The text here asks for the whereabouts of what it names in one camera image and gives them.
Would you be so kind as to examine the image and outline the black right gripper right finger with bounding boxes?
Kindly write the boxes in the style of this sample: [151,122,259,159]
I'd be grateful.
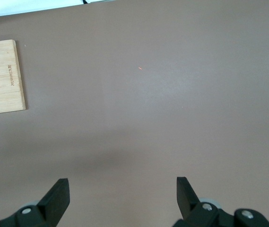
[172,176,234,227]

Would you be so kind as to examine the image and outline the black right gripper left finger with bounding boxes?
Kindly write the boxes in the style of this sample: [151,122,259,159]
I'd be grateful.
[0,178,70,227]

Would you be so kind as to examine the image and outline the bamboo cutting board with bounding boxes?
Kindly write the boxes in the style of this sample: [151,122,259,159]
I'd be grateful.
[0,39,26,116]

